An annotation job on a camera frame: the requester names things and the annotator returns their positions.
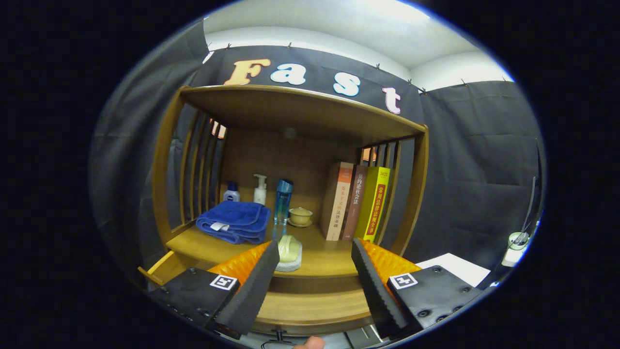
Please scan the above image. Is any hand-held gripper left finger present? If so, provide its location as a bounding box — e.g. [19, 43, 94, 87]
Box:
[145, 240, 280, 340]

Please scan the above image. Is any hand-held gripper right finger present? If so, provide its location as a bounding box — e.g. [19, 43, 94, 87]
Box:
[351, 238, 485, 340]

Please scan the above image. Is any wooden drawer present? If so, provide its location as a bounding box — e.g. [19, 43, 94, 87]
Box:
[137, 250, 376, 337]

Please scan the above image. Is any grey metal cabinet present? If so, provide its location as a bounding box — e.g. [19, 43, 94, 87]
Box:
[345, 324, 383, 349]

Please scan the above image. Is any wooden countertop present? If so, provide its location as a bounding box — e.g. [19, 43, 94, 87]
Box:
[166, 224, 403, 278]

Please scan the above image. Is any wooden cabinet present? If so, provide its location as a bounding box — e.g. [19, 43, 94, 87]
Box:
[137, 85, 430, 337]

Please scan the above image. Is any folded blue towel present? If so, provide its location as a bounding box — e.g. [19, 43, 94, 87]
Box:
[196, 201, 272, 245]

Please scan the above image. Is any white table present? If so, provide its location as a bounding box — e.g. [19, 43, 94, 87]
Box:
[416, 253, 491, 287]

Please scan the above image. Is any yellow book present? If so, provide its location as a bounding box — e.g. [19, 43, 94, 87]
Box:
[355, 167, 391, 243]

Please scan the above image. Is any beige lidded teacup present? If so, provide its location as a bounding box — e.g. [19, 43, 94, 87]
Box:
[288, 206, 314, 228]

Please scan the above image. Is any brown book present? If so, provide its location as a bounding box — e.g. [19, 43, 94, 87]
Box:
[341, 165, 368, 241]

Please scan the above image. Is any clear blue bottle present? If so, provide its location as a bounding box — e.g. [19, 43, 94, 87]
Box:
[274, 179, 294, 225]

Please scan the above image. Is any orange and white book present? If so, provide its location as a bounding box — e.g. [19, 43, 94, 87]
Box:
[321, 162, 355, 241]

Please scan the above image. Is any white pump bottle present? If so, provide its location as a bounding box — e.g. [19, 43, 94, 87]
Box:
[253, 174, 268, 206]

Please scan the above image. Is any white round device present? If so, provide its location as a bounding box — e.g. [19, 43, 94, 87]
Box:
[501, 232, 531, 268]

